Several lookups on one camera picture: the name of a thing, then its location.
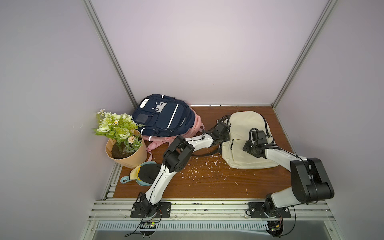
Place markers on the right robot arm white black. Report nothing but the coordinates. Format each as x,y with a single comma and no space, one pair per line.
309,180

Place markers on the brown paper flower pot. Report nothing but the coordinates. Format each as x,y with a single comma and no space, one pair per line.
126,154

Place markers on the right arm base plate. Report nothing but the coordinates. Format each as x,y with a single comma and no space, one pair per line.
258,210

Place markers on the navy blue backpack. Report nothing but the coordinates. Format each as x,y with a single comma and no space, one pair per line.
163,116

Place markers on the black glove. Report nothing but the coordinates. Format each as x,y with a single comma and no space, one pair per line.
149,172

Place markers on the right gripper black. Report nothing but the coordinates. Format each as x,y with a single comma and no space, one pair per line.
258,139

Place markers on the cream canvas backpack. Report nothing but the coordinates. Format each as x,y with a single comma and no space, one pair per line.
232,151

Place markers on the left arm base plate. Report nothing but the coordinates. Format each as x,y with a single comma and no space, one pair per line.
159,210

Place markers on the artificial green flower bouquet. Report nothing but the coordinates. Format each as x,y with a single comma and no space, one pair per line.
121,128

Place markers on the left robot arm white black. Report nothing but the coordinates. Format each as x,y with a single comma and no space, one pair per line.
175,158

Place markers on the yellow item in bowl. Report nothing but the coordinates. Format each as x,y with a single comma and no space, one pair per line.
134,174

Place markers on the teal bowl with handle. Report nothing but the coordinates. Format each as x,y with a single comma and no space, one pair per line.
126,179

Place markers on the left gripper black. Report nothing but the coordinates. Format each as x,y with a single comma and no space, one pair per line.
227,136

